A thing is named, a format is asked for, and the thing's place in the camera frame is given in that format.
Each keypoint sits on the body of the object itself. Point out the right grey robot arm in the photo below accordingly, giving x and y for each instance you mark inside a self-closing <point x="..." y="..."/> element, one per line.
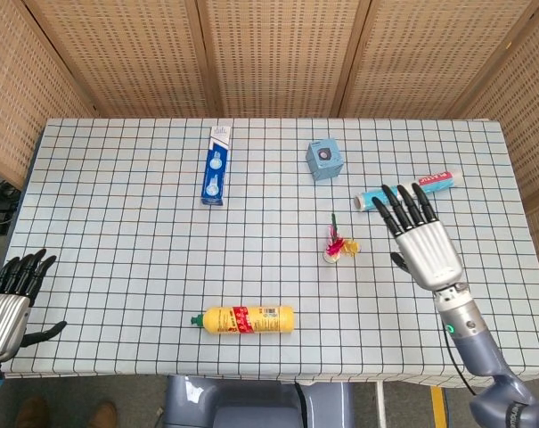
<point x="478" y="343"/>

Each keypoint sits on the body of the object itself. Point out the brown leather shoe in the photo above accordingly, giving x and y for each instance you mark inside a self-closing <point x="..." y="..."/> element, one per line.
<point x="103" y="415"/>

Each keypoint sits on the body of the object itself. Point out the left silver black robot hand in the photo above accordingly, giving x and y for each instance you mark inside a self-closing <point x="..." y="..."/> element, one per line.
<point x="4" y="316"/>

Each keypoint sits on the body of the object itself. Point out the grey robot torso base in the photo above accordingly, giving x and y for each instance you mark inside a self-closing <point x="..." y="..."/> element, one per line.
<point x="251" y="405"/>

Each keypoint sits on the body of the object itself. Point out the white table leg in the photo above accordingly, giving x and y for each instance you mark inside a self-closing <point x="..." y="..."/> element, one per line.
<point x="381" y="405"/>

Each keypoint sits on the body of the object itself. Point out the checked light blue tablecloth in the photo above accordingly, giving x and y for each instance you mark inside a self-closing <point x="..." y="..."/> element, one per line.
<point x="140" y="249"/>

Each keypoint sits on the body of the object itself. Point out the yellow floor tape strip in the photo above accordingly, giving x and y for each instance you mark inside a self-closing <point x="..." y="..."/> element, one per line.
<point x="438" y="408"/>

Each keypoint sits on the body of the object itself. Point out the small colourful toy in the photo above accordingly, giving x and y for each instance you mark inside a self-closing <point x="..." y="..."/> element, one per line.
<point x="333" y="247"/>

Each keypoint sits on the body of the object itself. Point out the woven folding screen panel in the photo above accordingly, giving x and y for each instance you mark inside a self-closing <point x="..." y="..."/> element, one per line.
<point x="19" y="98"/>
<point x="527" y="111"/>
<point x="126" y="58"/>
<point x="429" y="58"/>
<point x="282" y="58"/>

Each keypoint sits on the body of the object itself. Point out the blue white toothpaste box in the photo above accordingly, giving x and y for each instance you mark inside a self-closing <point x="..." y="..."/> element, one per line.
<point x="216" y="169"/>

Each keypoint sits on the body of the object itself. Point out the cling film roll, blue label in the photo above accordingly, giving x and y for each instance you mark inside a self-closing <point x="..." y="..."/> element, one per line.
<point x="440" y="180"/>

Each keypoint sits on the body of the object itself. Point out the light blue cube box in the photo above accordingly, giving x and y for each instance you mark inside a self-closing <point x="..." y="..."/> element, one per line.
<point x="324" y="162"/>

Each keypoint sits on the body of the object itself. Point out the yellow bottle with green cap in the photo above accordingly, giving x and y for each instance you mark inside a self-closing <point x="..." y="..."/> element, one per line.
<point x="251" y="319"/>

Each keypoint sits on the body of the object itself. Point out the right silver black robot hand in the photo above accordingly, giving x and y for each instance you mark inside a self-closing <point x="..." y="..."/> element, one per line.
<point x="429" y="254"/>

